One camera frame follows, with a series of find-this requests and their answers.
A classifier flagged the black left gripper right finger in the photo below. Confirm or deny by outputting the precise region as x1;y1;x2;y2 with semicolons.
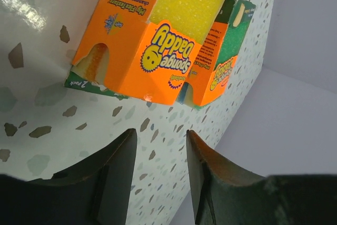
186;130;336;224

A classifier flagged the green top sponge box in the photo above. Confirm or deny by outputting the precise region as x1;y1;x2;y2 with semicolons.
176;0;256;108

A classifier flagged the yellow top sponge box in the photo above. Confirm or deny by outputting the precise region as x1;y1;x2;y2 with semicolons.
64;0;225;105

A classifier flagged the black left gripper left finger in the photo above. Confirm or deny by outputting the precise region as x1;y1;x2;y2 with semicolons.
1;129;137;224

